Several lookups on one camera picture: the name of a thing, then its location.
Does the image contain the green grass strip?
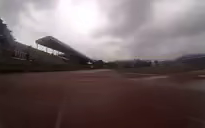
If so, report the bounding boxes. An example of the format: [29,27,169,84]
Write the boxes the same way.
[0,62,205,75]

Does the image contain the grandstand with slanted roof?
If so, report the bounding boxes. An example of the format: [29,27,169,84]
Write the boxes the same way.
[0,35,95,66]

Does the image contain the low distant buildings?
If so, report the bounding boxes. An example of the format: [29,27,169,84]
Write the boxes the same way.
[114,53,205,69]

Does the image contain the red running track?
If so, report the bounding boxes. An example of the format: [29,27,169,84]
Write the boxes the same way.
[0,68,205,128]

